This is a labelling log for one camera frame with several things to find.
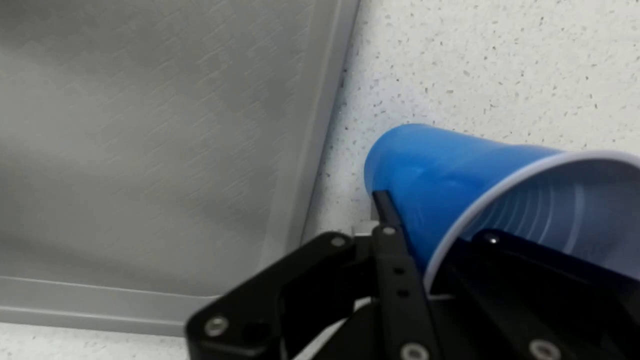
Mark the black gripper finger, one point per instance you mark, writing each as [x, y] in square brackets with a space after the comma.
[389, 218]

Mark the blue plastic cup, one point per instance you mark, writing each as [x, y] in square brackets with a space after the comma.
[448, 187]

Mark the grey plastic tray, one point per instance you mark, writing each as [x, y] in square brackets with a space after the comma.
[157, 152]

